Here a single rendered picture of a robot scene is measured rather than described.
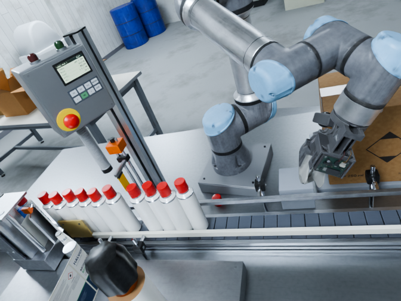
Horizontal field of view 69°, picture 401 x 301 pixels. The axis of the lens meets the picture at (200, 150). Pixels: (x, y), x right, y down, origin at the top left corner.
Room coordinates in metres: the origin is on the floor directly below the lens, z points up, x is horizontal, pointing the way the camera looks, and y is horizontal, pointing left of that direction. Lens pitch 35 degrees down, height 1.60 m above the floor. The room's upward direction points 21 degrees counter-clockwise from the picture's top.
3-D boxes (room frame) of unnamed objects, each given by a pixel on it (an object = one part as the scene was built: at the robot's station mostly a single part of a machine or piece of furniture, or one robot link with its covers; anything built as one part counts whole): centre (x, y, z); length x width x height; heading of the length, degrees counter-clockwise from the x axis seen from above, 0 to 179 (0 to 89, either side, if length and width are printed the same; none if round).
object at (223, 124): (0.87, -0.10, 1.05); 0.13 x 0.12 x 0.14; 103
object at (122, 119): (0.84, 0.19, 1.16); 0.04 x 0.04 x 0.67; 66
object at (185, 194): (0.64, 0.09, 0.98); 0.05 x 0.05 x 0.20
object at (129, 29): (7.58, 0.22, 0.44); 1.23 x 0.73 x 0.87; 142
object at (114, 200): (0.74, 0.31, 0.98); 0.05 x 0.05 x 0.20
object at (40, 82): (0.81, 0.27, 1.38); 0.17 x 0.10 x 0.19; 121
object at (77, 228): (0.78, 0.50, 0.94); 0.10 x 0.01 x 0.09; 66
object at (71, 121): (0.73, 0.28, 1.32); 0.04 x 0.03 x 0.04; 121
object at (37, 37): (5.50, 1.83, 0.66); 0.66 x 0.59 x 1.31; 145
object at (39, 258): (0.78, 0.63, 1.01); 0.14 x 0.13 x 0.26; 66
